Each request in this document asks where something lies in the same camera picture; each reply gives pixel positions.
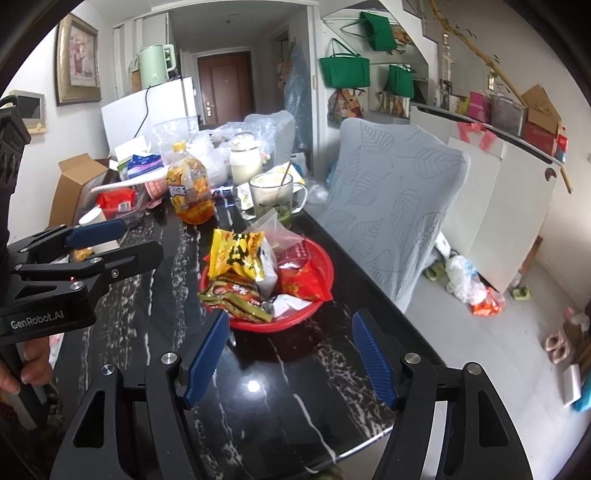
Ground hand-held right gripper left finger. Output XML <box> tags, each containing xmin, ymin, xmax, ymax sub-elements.
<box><xmin>60</xmin><ymin>308</ymin><xmax>230</xmax><ymax>480</ymax></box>

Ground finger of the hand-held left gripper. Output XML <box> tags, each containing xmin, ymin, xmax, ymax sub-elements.
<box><xmin>9</xmin><ymin>218</ymin><xmax>129</xmax><ymax>265</ymax></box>
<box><xmin>9</xmin><ymin>240</ymin><xmax>165</xmax><ymax>302</ymax></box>

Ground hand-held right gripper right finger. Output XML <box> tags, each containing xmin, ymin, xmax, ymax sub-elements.
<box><xmin>352</xmin><ymin>310</ymin><xmax>529</xmax><ymax>480</ymax></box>

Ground brown cereal packet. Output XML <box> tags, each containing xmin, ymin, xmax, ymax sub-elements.
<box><xmin>198</xmin><ymin>272</ymin><xmax>275</xmax><ymax>322</ymax></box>

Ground red plastic basket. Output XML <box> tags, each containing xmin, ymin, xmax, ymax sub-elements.
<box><xmin>198</xmin><ymin>236</ymin><xmax>334</xmax><ymax>333</ymax></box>

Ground white peanut snack packet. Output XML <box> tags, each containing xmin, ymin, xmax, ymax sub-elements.
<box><xmin>265</xmin><ymin>294</ymin><xmax>317</xmax><ymax>320</ymax></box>

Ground large red gold candy packet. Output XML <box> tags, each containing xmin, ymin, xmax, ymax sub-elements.
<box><xmin>279</xmin><ymin>261</ymin><xmax>334</xmax><ymax>303</ymax></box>

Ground yellow peanut packet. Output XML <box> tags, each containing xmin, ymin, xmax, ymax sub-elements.
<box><xmin>206</xmin><ymin>228</ymin><xmax>266</xmax><ymax>282</ymax></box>

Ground clear bag of white candies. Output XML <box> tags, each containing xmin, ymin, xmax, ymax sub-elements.
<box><xmin>245</xmin><ymin>217</ymin><xmax>308</xmax><ymax>259</ymax></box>

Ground person's left hand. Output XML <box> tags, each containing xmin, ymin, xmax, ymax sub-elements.
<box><xmin>0</xmin><ymin>344</ymin><xmax>54</xmax><ymax>396</ymax></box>

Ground paper towel roll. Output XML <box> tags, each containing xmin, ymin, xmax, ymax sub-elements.
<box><xmin>78</xmin><ymin>208</ymin><xmax>122</xmax><ymax>256</ymax></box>

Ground clear plastic container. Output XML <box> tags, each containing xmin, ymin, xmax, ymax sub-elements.
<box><xmin>95</xmin><ymin>189</ymin><xmax>139</xmax><ymax>221</ymax></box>

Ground red packet with white label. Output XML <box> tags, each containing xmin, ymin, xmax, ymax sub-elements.
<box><xmin>98</xmin><ymin>190</ymin><xmax>137</xmax><ymax>213</ymax></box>

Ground white long tray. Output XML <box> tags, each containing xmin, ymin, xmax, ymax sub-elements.
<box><xmin>88</xmin><ymin>178</ymin><xmax>153</xmax><ymax>195</ymax></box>

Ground blue snack packet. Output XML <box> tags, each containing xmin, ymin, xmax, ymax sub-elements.
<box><xmin>127</xmin><ymin>154</ymin><xmax>164</xmax><ymax>181</ymax></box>

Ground white green carton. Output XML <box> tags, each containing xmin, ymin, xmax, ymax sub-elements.
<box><xmin>113</xmin><ymin>138</ymin><xmax>153</xmax><ymax>182</ymax></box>

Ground iced tea bottle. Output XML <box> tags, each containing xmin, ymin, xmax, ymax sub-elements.
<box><xmin>165</xmin><ymin>141</ymin><xmax>217</xmax><ymax>225</ymax></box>

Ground white mini fridge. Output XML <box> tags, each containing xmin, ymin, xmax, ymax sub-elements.
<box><xmin>100</xmin><ymin>76</ymin><xmax>200</xmax><ymax>153</ymax></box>

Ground white plastic bag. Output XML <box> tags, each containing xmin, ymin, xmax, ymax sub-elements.
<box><xmin>444</xmin><ymin>255</ymin><xmax>483</xmax><ymax>303</ymax></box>

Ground clear plastic tub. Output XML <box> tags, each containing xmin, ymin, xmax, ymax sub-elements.
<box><xmin>151</xmin><ymin>115</ymin><xmax>200</xmax><ymax>155</ymax></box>

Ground orange plastic bag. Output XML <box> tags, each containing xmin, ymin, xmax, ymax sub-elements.
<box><xmin>471</xmin><ymin>288</ymin><xmax>506</xmax><ymax>317</ymax></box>

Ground clear zip bag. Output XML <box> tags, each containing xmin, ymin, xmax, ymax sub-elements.
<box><xmin>189</xmin><ymin>131</ymin><xmax>232</xmax><ymax>178</ymax></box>

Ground yellow dotted paper bag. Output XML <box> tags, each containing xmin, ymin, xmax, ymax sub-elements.
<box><xmin>233</xmin><ymin>182</ymin><xmax>256</xmax><ymax>209</ymax></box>

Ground chair with grey leaf cover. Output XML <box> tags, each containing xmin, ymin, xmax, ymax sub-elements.
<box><xmin>318</xmin><ymin>117</ymin><xmax>472</xmax><ymax>315</ymax></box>

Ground glass mug with green drink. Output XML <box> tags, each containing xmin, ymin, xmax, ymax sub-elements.
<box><xmin>248</xmin><ymin>173</ymin><xmax>308</xmax><ymax>228</ymax></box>

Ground framed picture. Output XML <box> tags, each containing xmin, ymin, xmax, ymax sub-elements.
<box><xmin>54</xmin><ymin>13</ymin><xmax>103</xmax><ymax>108</ymax></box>

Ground green electric kettle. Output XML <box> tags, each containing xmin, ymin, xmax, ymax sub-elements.
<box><xmin>135</xmin><ymin>44</ymin><xmax>177</xmax><ymax>90</ymax></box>

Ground chair with plastic cover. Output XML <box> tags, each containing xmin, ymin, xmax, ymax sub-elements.
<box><xmin>243</xmin><ymin>110</ymin><xmax>296</xmax><ymax>171</ymax></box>

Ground brown door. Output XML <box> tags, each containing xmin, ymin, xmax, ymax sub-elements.
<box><xmin>198</xmin><ymin>50</ymin><xmax>253</xmax><ymax>126</ymax></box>

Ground white box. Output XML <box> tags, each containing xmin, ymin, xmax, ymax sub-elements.
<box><xmin>562</xmin><ymin>364</ymin><xmax>583</xmax><ymax>407</ymax></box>

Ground white cabinet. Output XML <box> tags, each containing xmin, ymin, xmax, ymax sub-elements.
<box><xmin>409</xmin><ymin>102</ymin><xmax>566</xmax><ymax>294</ymax></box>

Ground hanging blue plastic bag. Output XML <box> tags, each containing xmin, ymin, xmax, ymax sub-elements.
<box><xmin>283</xmin><ymin>41</ymin><xmax>312</xmax><ymax>148</ymax></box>

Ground pink ribbon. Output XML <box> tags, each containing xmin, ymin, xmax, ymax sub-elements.
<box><xmin>457</xmin><ymin>121</ymin><xmax>497</xmax><ymax>151</ymax></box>

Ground printed cloth bag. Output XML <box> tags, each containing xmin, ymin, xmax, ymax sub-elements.
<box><xmin>327</xmin><ymin>88</ymin><xmax>366</xmax><ymax>129</ymax></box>

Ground pink box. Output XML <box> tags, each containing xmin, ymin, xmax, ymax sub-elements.
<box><xmin>468</xmin><ymin>91</ymin><xmax>492</xmax><ymax>123</ymax></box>

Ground red box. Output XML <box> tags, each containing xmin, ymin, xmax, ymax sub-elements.
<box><xmin>524</xmin><ymin>121</ymin><xmax>561</xmax><ymax>155</ymax></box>

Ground large green tote bag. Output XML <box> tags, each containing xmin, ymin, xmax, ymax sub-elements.
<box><xmin>318</xmin><ymin>39</ymin><xmax>371</xmax><ymax>88</ymax></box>

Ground small cardboard box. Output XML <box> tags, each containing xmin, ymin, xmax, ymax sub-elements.
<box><xmin>521</xmin><ymin>84</ymin><xmax>566</xmax><ymax>134</ymax></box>

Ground bamboo stick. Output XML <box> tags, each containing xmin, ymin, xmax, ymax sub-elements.
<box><xmin>429</xmin><ymin>0</ymin><xmax>575</xmax><ymax>195</ymax></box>

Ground black power cable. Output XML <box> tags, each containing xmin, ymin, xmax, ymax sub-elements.
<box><xmin>134</xmin><ymin>85</ymin><xmax>153</xmax><ymax>139</ymax></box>

